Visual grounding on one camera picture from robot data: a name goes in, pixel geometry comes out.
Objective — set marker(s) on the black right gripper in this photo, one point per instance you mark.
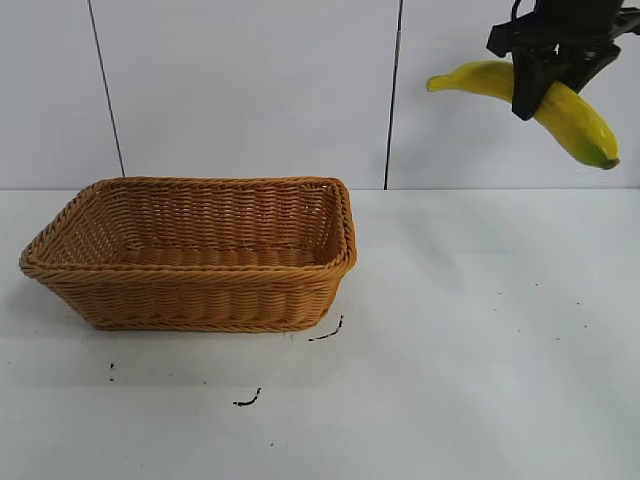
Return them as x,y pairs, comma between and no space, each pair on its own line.
570,20

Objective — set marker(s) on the yellow banana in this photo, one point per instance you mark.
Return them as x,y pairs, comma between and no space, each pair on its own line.
575,115

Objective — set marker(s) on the brown woven wicker basket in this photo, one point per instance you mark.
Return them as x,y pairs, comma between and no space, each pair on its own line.
200,295

